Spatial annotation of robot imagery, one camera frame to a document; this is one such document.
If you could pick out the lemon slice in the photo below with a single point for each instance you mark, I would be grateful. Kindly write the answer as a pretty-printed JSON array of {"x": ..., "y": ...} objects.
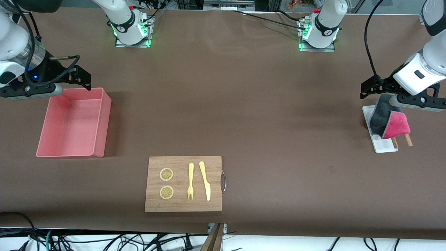
[
  {"x": 166, "y": 174},
  {"x": 166, "y": 192}
]

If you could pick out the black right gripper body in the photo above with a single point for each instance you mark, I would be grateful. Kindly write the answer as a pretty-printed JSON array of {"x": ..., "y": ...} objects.
[{"x": 56, "y": 72}]

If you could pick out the black power plug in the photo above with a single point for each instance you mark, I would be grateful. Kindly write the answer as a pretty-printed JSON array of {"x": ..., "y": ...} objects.
[{"x": 188, "y": 244}]

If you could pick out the grey and pink cloth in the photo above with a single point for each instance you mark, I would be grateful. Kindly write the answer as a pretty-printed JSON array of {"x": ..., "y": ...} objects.
[{"x": 397, "y": 125}]

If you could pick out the brown wooden plank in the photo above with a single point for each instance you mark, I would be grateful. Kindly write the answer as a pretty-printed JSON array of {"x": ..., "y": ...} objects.
[{"x": 213, "y": 240}]

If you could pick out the yellow fork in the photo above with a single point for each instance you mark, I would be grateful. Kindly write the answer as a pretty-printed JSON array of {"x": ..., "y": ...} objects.
[{"x": 191, "y": 177}]

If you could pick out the yellow knife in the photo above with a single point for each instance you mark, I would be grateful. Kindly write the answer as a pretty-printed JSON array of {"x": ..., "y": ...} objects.
[{"x": 205, "y": 181}]

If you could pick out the white rectangular tray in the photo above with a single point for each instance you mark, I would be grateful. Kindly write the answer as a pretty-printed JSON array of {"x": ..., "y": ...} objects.
[{"x": 383, "y": 146}]

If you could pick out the wooden cutting board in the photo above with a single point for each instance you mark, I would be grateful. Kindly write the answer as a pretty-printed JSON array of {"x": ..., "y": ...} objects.
[{"x": 184, "y": 205}]

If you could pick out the pink plastic bin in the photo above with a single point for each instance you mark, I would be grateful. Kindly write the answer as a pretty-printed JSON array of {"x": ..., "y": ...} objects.
[{"x": 73, "y": 125}]

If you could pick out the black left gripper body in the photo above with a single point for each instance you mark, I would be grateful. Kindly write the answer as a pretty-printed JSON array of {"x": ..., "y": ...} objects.
[{"x": 383, "y": 84}]

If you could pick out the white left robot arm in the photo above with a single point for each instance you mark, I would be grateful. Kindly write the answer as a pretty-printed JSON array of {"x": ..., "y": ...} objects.
[{"x": 418, "y": 80}]

